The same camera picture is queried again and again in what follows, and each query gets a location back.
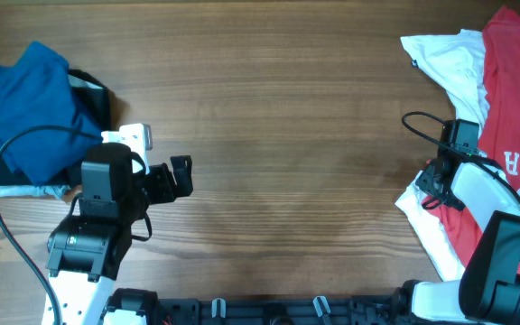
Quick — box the light grey folded garment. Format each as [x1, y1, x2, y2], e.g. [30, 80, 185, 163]
[0, 185, 71, 200]

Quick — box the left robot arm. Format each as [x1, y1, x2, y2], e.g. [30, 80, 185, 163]
[42, 143, 193, 324]

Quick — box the blue folded shirt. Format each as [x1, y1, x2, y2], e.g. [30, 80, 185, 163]
[0, 42, 102, 185]

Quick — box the white t-shirt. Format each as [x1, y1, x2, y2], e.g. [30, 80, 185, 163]
[394, 29, 520, 283]

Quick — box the red printed t-shirt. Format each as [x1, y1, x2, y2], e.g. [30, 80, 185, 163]
[424, 5, 520, 279]

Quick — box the black folded garment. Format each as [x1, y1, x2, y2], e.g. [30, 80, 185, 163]
[0, 70, 111, 186]

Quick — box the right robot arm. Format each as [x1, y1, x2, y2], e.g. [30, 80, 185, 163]
[410, 161, 520, 324]

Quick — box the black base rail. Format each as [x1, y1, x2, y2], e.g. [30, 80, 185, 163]
[99, 289, 423, 325]

